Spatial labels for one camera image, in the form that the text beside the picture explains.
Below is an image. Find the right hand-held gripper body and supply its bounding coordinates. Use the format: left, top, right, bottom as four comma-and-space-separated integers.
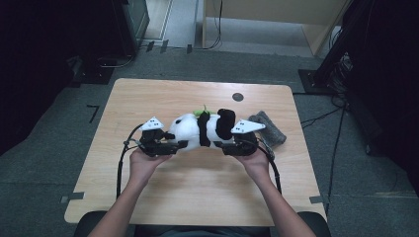
221, 118, 267, 157

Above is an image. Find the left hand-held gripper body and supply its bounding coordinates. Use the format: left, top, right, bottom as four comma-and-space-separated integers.
137, 116, 181, 158

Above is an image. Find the panda plush toy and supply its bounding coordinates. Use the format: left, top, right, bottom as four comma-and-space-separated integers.
167, 108, 238, 152

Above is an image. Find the grey knitted scarf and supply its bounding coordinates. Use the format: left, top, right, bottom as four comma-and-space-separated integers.
247, 110, 288, 147

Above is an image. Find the person's left hand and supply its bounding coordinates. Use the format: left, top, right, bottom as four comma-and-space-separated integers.
128, 149, 172, 190

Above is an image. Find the person's right hand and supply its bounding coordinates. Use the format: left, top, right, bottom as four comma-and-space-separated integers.
231, 149, 275, 186

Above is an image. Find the black tape corner mark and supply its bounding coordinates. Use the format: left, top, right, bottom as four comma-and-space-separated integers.
86, 104, 101, 124

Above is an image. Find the person's lap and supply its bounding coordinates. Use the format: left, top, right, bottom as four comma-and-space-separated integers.
132, 224, 275, 237

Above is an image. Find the black floor plate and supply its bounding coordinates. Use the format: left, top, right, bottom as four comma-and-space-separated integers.
67, 55, 115, 88

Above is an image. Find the black metal stand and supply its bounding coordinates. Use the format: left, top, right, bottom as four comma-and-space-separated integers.
297, 6, 364, 97

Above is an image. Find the black chair armrest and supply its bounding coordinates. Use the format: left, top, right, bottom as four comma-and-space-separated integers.
72, 210, 110, 237
297, 210, 332, 237

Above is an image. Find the black cabinet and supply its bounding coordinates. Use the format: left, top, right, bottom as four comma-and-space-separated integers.
110, 0, 151, 58

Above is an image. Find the light wooden desk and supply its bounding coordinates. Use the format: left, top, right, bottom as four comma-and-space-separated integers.
201, 0, 352, 57

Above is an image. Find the dark curtain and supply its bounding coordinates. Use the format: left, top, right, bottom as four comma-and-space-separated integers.
342, 0, 419, 196
0, 0, 115, 156

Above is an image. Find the right hand-held gripper black cable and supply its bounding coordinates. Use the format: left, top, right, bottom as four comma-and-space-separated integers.
256, 137, 284, 196

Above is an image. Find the hand-held gripper black cable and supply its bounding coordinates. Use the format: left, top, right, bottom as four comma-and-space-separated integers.
256, 137, 284, 196
116, 122, 146, 200

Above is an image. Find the left hand-held gripper black cable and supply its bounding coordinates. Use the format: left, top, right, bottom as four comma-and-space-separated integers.
116, 122, 146, 200

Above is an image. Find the looped black cable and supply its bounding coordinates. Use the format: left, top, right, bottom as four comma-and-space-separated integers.
97, 53, 136, 69

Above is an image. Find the long black floor cable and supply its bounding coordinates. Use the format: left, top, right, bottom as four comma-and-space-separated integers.
324, 107, 347, 216

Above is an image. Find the tangled cable bundle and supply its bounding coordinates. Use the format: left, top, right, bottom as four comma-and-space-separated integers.
327, 52, 354, 110

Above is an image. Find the hanging black cable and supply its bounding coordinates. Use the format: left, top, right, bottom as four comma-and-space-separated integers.
194, 0, 224, 51

